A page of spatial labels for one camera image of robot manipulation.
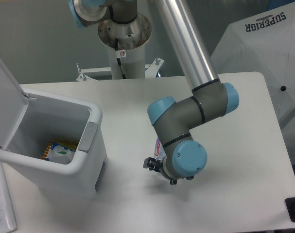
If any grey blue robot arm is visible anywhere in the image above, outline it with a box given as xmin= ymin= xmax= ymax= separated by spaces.
xmin=68 ymin=0 xmax=239 ymax=185

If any black cable on pedestal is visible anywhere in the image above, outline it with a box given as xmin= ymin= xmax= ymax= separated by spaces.
xmin=114 ymin=38 xmax=127 ymax=80

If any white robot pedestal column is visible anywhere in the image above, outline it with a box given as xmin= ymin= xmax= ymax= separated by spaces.
xmin=98 ymin=13 xmax=152 ymax=80

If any clear plastic water bottle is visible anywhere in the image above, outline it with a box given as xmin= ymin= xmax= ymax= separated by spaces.
xmin=154 ymin=138 xmax=166 ymax=161

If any white open trash can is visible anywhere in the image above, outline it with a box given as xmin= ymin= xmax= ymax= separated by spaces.
xmin=0 ymin=59 xmax=107 ymax=199

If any colourful snack wrapper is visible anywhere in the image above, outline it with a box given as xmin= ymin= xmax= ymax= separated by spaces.
xmin=42 ymin=140 xmax=78 ymax=164

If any white metal base frame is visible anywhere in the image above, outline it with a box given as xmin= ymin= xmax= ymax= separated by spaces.
xmin=75 ymin=57 xmax=165 ymax=82

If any white plastic bag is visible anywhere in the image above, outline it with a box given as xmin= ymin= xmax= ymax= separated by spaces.
xmin=45 ymin=145 xmax=75 ymax=165

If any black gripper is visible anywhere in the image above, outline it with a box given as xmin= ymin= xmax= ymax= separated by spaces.
xmin=142 ymin=157 xmax=194 ymax=186

